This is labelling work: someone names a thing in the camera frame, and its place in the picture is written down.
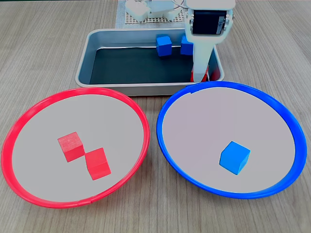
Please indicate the blue wooden cube block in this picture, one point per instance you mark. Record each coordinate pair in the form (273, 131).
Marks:
(186, 47)
(164, 45)
(234, 157)

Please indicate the blue-rimmed white dish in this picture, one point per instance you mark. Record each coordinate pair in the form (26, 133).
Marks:
(199, 126)

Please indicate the red wooden cube block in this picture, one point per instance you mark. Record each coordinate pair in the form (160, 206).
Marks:
(207, 75)
(70, 146)
(98, 163)

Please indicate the beige mesh mat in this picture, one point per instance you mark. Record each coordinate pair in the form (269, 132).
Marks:
(179, 20)

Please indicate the red-rimmed white dish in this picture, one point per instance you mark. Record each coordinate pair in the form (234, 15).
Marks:
(43, 150)

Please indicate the white base pad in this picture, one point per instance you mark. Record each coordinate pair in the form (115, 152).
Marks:
(120, 14)

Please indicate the silver metal tray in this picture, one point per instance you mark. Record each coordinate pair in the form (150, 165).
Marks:
(107, 38)

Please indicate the black tray liner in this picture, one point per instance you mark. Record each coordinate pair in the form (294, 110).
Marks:
(136, 65)

